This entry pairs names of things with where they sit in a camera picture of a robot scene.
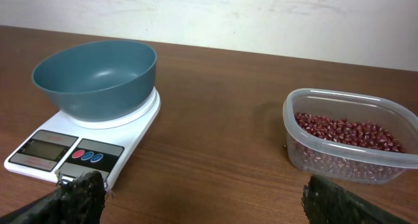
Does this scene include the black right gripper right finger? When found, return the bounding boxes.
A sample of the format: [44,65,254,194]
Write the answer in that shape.
[301,175,408,224]

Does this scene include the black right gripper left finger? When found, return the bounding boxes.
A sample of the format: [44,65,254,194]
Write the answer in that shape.
[1,170,106,224]

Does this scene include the white digital kitchen scale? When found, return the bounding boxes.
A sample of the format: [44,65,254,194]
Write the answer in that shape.
[4,89,161,190]

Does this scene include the blue plastic bowl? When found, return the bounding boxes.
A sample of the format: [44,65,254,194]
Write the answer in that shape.
[31,40,157,121]

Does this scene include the clear plastic container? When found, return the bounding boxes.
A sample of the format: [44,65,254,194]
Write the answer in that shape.
[283,88,417,184]

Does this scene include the red adzuki beans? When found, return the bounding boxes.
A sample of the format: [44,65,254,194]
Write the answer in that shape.
[294,112,407,153]

